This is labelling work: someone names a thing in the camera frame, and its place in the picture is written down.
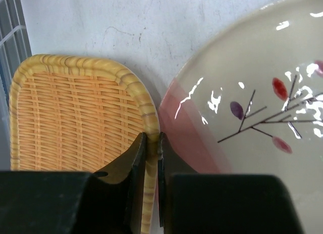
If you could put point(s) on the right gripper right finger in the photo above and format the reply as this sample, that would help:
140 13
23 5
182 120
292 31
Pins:
191 202

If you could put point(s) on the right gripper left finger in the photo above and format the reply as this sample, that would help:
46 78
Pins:
106 201

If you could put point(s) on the square bamboo-pattern tray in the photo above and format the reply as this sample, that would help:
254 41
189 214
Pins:
81 113

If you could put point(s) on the aluminium front rail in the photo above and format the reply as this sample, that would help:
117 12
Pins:
15 48

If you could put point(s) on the pink cream floral round plate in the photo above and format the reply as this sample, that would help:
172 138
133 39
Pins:
251 102

